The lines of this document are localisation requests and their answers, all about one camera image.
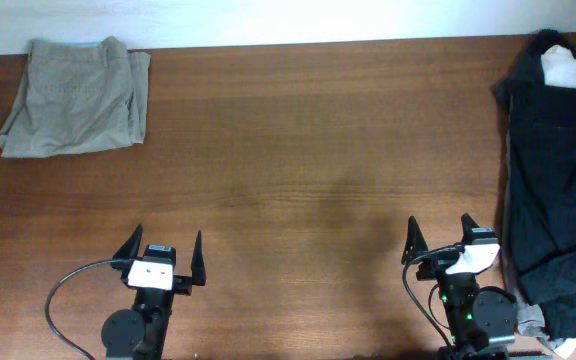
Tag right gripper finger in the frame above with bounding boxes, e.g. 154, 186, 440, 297
401, 216, 428, 265
460, 213, 479, 244

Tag grey shorts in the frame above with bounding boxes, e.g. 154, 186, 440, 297
500, 134, 563, 350

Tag folded beige shorts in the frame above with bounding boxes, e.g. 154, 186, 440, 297
0, 37, 151, 158

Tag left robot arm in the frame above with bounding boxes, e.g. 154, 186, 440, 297
101, 225, 207, 360

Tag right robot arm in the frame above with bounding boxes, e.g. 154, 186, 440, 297
401, 213, 517, 360

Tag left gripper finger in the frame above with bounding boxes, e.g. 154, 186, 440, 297
191, 231, 207, 286
111, 224, 143, 271

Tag black shorts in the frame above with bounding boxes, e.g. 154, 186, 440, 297
495, 30, 576, 339

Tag white garment in pile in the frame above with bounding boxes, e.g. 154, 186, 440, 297
541, 45, 576, 89

